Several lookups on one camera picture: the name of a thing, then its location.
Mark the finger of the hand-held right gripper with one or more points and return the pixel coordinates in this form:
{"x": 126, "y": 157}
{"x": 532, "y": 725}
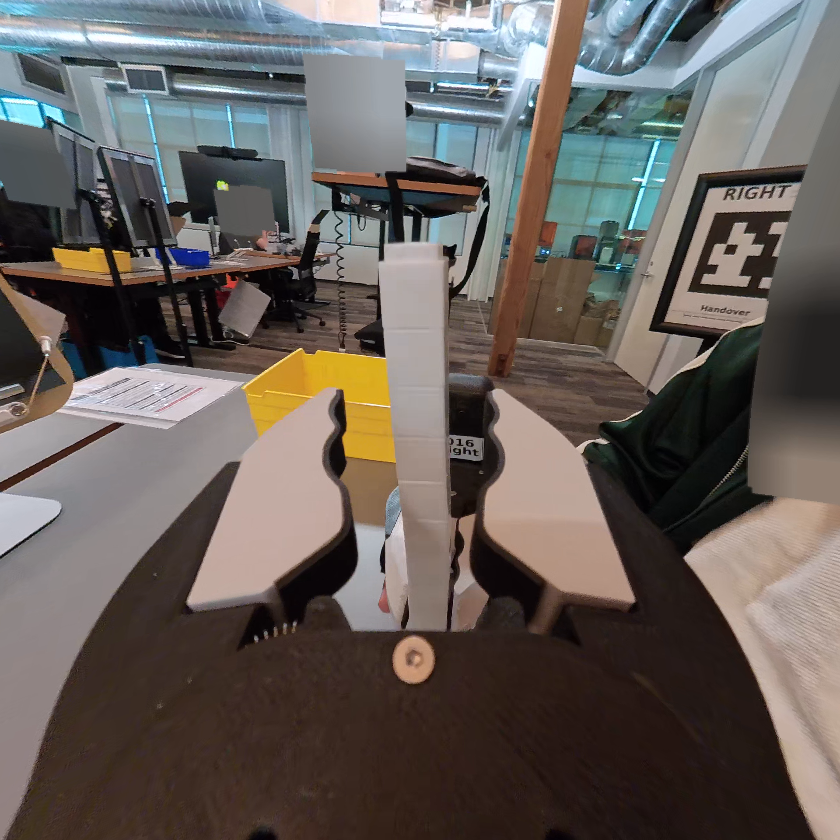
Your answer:
{"x": 397, "y": 577}
{"x": 469, "y": 600}

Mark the black bag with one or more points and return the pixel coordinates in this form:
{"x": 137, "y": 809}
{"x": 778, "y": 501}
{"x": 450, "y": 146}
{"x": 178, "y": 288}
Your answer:
{"x": 439, "y": 169}

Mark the white segmented bar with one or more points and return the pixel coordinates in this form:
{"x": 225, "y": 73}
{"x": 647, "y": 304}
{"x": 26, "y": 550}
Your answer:
{"x": 417, "y": 394}

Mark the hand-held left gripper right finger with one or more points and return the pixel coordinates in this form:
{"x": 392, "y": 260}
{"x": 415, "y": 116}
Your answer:
{"x": 551, "y": 512}

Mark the stack of cardboard boxes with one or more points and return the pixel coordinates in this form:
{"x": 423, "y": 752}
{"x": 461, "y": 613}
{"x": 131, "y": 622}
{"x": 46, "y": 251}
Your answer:
{"x": 571, "y": 295}

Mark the yellow plastic bin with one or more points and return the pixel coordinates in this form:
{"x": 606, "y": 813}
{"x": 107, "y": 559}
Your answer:
{"x": 295, "y": 394}

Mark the white wall vent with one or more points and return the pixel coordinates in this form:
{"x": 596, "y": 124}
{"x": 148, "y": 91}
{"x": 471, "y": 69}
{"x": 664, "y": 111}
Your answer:
{"x": 147, "y": 79}

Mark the long yellow bin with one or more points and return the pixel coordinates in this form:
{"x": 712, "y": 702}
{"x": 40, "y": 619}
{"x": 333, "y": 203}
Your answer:
{"x": 85, "y": 259}

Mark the person's right hand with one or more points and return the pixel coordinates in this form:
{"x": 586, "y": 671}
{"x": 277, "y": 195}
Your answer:
{"x": 384, "y": 598}

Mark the grey hanging card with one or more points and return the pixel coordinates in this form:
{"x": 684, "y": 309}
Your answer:
{"x": 244, "y": 308}

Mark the laminated paper sheet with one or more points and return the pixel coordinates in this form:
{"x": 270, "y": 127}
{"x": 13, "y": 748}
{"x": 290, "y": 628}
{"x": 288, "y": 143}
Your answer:
{"x": 144, "y": 397}

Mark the silver ceiling duct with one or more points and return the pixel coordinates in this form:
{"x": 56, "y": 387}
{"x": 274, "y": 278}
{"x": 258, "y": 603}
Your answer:
{"x": 197, "y": 39}

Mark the person's green jacket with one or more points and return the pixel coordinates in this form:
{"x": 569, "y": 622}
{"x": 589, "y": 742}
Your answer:
{"x": 676, "y": 426}

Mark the black display board on stand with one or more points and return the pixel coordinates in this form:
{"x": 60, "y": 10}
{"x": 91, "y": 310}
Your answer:
{"x": 16, "y": 348}

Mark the black office chair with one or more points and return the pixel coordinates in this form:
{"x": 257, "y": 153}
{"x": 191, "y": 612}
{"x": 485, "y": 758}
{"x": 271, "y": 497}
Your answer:
{"x": 298, "y": 262}

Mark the framed marker poster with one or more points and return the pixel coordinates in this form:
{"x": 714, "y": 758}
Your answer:
{"x": 728, "y": 262}

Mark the person's white shirt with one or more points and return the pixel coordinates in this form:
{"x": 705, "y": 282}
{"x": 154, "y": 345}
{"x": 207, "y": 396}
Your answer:
{"x": 787, "y": 623}

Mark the bent silver ducts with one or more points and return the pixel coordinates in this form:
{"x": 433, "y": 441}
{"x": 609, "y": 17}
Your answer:
{"x": 623, "y": 39}

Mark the black panel display on pole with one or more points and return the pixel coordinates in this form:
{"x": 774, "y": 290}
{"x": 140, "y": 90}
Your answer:
{"x": 134, "y": 197}
{"x": 85, "y": 164}

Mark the large black monitor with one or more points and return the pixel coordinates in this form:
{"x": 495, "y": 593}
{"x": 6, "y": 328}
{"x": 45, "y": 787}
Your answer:
{"x": 197, "y": 177}

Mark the long wooden desk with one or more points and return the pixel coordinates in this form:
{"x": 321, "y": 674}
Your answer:
{"x": 151, "y": 274}

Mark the blue storage bin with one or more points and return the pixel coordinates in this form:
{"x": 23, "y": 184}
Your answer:
{"x": 187, "y": 259}

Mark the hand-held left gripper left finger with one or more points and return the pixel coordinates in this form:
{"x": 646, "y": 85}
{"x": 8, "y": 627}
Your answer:
{"x": 275, "y": 505}

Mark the wooden post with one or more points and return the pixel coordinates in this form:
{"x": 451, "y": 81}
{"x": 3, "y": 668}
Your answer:
{"x": 531, "y": 229}

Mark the wooden standing desk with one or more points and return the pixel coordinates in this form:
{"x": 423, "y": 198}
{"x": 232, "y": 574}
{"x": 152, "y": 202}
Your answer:
{"x": 433, "y": 190}

